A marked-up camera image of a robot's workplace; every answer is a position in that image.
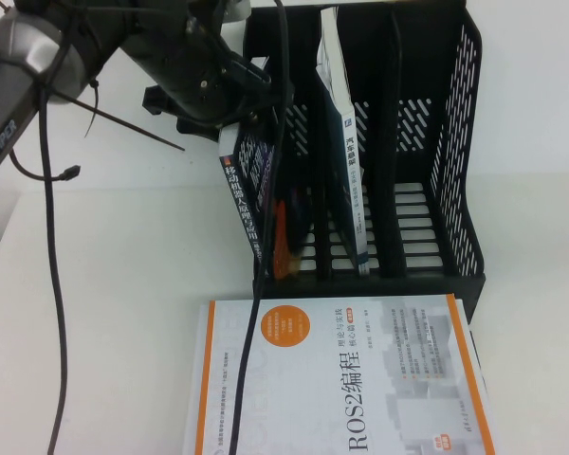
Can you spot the white orange ROS2 book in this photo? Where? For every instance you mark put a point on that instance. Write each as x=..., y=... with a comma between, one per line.
x=313, y=403

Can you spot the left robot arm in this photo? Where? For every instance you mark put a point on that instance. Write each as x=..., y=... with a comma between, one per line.
x=28, y=42

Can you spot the dark blue robot cover book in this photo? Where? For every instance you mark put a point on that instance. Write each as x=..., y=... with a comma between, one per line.
x=239, y=189

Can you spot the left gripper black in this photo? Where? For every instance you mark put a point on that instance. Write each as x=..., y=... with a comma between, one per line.
x=204, y=95

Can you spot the teal book with white spine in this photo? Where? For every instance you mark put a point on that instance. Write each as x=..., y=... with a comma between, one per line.
x=355, y=189

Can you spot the dark zip tie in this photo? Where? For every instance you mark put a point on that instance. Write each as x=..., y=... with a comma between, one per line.
x=137, y=130
x=92, y=118

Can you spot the black plastic book stand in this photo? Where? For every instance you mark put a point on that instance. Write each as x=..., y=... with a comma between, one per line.
x=408, y=61

